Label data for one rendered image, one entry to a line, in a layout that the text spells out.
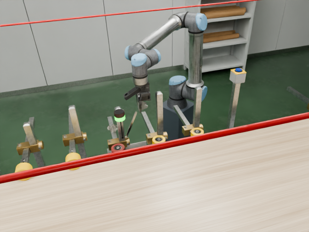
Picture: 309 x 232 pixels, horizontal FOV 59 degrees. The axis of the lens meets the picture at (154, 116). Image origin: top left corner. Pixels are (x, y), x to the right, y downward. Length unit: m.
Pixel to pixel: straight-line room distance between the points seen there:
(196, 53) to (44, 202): 1.45
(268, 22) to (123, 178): 4.30
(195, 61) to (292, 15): 3.54
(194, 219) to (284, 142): 0.76
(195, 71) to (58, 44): 2.45
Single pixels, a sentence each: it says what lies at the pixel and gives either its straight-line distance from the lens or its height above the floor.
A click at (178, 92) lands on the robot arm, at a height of 0.78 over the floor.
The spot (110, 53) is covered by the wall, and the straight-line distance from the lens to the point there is 4.32.
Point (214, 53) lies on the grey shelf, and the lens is 4.84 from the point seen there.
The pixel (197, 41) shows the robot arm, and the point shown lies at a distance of 2.12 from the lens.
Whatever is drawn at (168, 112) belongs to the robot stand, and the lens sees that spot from 2.48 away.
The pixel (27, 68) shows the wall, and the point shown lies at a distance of 4.34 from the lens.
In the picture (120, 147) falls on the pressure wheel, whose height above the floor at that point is 0.90.
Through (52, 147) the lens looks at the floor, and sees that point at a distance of 3.24.
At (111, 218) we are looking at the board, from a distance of 1.29.
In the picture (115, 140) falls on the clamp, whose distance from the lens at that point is 1.72.
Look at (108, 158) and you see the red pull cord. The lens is 0.29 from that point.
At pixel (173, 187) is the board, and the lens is 1.38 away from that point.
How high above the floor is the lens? 1.94
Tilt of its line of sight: 34 degrees down
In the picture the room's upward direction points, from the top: 2 degrees counter-clockwise
